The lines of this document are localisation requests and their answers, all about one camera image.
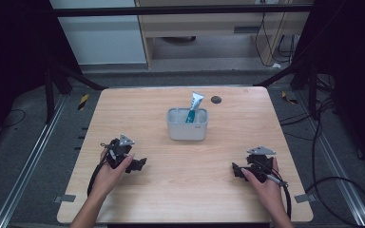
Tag thin black floor cable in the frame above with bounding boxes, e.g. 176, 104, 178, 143
0, 108, 27, 129

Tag black metal stand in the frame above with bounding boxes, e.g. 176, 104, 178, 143
43, 58, 109, 125
252, 58, 322, 122

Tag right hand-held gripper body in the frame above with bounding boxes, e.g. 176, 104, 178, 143
245, 144, 277, 183

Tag metal floor rail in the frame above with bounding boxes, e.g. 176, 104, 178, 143
0, 94, 68, 228
298, 90, 365, 228

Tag dark curtain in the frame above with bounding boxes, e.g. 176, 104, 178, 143
293, 0, 365, 177
0, 0, 84, 156

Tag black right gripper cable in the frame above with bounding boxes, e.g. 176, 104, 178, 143
259, 162, 293, 220

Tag thick black floor cable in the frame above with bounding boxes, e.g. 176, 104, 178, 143
279, 74, 365, 228

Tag black cables under desk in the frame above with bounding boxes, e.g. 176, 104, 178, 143
254, 11, 300, 68

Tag black horizontal frame bar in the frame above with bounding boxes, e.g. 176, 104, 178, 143
51, 4, 316, 18

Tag grey plastic holder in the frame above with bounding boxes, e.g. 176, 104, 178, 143
165, 107, 210, 142

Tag white cabinet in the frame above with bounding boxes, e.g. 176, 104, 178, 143
49, 0, 147, 67

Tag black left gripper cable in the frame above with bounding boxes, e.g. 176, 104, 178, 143
86, 142, 115, 198

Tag person's left hand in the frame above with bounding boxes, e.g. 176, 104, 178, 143
89, 148, 136, 199

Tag yellow and black floor tape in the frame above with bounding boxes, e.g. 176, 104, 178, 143
280, 90, 299, 105
77, 92, 90, 111

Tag person's right hand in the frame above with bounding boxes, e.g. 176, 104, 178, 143
240, 157, 288, 207

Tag grey tape piece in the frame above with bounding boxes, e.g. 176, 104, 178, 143
294, 193, 317, 204
53, 194, 77, 204

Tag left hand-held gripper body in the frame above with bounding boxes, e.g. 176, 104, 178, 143
102, 134, 137, 170

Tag light wooden desk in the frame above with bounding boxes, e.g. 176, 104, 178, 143
134, 0, 316, 69

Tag white and teal toothpaste tube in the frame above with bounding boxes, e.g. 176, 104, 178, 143
184, 91, 205, 124

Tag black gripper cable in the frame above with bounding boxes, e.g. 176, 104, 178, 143
86, 142, 115, 198
259, 162, 293, 220

